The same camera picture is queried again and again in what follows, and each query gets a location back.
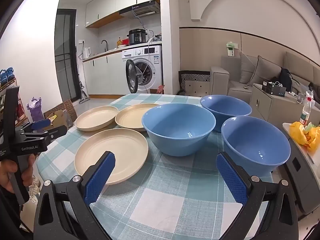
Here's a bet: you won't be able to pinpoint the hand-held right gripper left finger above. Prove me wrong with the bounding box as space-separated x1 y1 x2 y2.
33 151 116 240

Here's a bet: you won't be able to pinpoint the dark jacket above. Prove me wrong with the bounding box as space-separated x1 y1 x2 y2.
309 82 320 98

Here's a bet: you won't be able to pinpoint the black electronics box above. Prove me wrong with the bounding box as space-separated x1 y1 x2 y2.
262 81 287 97

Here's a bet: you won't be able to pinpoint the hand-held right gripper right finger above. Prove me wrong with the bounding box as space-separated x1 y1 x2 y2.
216 152 299 240

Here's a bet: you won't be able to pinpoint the grey fabric sofa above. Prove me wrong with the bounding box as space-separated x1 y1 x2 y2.
210 51 320 105

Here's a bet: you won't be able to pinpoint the patterned black white cushion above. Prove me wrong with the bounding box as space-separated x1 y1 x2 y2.
178 70 211 97

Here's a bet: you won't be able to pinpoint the brown patterned box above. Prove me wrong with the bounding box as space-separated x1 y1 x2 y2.
44 99 77 123

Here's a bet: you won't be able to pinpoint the purple plastic bag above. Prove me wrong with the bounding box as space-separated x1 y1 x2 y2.
27 97 44 123

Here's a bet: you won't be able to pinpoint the beige round plate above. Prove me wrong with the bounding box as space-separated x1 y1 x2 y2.
115 103 160 132
74 128 149 185
74 106 119 131

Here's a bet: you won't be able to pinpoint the wooden shoe rack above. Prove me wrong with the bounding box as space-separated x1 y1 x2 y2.
0 77 25 130

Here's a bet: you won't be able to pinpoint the white washing machine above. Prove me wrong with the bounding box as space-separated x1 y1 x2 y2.
122 45 163 94

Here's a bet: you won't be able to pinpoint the clear plastic bottle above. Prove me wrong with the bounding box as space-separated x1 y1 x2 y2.
299 92 314 127

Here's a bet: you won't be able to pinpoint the person's left hand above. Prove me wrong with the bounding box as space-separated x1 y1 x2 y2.
0 152 36 193

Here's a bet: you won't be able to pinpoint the white wall cabinets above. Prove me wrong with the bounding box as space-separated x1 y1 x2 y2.
85 0 160 28

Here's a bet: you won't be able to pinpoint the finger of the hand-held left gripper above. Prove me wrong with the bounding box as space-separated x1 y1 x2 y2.
21 118 52 132
21 125 68 143

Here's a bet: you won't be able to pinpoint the yellow plastic bag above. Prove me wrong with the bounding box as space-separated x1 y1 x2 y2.
289 121 320 153

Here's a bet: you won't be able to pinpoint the black backpack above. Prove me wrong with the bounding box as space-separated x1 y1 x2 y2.
271 67 293 93

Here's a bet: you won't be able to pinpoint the white base cabinets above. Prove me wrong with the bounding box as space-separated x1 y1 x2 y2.
82 51 127 99

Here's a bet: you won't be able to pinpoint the green wall holder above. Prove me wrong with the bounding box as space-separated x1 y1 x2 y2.
226 42 238 57

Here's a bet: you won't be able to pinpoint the grey side cabinet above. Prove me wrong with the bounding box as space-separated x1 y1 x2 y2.
250 84 309 128

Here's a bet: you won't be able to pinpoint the black framed glass door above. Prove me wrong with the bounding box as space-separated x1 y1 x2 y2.
54 9 77 102

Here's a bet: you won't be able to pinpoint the black pressure cooker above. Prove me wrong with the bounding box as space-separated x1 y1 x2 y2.
127 29 147 46

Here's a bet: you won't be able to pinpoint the grey sofa cushion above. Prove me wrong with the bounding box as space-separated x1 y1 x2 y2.
249 55 282 88
239 52 259 84

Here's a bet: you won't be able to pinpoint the blue ceramic bowl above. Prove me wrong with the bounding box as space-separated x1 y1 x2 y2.
200 94 252 133
141 103 216 157
221 116 292 172

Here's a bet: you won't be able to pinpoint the grey floor mop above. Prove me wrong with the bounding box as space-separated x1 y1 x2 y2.
79 80 90 104

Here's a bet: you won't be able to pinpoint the teal checked tablecloth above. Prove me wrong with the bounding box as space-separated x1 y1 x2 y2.
36 94 292 240

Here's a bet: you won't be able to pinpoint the range hood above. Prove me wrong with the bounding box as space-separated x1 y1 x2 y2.
119 1 161 19

